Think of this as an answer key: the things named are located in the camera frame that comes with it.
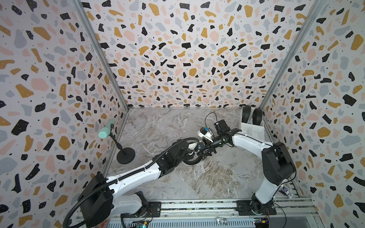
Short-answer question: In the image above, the black belt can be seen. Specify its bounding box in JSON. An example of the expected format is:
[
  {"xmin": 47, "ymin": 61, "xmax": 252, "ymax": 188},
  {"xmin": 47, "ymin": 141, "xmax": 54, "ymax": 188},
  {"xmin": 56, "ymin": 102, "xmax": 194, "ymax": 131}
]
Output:
[
  {"xmin": 241, "ymin": 105, "xmax": 252, "ymax": 124},
  {"xmin": 183, "ymin": 152, "xmax": 203, "ymax": 165},
  {"xmin": 252, "ymin": 108, "xmax": 263, "ymax": 126}
]

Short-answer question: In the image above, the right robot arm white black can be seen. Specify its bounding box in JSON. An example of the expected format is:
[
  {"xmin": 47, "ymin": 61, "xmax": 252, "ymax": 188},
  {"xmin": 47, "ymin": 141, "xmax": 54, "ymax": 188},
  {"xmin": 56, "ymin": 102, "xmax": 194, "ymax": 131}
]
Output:
[{"xmin": 195, "ymin": 120, "xmax": 296, "ymax": 206}]

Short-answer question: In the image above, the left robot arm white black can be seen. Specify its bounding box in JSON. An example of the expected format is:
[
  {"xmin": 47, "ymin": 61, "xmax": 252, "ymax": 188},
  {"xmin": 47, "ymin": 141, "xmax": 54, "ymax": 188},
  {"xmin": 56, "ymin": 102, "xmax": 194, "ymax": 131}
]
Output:
[{"xmin": 62, "ymin": 137, "xmax": 201, "ymax": 228}]

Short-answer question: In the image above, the white storage roll organizer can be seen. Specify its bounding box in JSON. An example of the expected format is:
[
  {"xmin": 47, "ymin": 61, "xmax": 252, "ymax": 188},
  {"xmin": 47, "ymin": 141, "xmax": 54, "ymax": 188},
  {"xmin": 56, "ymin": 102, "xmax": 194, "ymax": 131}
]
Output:
[{"xmin": 240, "ymin": 107, "xmax": 265, "ymax": 140}]

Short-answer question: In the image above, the green microphone on black stand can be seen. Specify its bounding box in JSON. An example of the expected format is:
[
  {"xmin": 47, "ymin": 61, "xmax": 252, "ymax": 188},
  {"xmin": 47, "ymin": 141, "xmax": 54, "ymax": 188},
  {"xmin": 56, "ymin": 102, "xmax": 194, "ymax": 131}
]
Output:
[{"xmin": 98, "ymin": 119, "xmax": 136, "ymax": 164}]

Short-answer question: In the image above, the small crumpled wrapper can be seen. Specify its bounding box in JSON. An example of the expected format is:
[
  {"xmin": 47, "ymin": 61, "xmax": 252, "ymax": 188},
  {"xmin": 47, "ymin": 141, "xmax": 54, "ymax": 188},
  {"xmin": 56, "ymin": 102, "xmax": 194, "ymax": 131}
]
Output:
[{"xmin": 280, "ymin": 186, "xmax": 293, "ymax": 198}]

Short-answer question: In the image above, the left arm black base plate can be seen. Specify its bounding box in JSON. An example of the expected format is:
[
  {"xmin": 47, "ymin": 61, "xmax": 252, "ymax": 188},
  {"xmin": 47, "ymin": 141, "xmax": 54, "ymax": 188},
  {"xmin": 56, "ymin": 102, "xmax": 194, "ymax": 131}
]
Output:
[{"xmin": 122, "ymin": 201, "xmax": 162, "ymax": 219}]

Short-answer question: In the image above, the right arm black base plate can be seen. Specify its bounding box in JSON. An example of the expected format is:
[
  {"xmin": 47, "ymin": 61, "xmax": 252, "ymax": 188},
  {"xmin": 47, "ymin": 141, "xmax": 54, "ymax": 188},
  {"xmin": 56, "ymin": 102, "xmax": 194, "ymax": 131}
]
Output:
[{"xmin": 236, "ymin": 200, "xmax": 277, "ymax": 216}]

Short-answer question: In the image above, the aluminium mounting rail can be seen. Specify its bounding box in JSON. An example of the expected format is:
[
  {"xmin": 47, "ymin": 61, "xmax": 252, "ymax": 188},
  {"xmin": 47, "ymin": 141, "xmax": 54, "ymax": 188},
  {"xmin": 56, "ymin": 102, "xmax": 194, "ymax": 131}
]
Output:
[{"xmin": 75, "ymin": 198, "xmax": 318, "ymax": 221}]

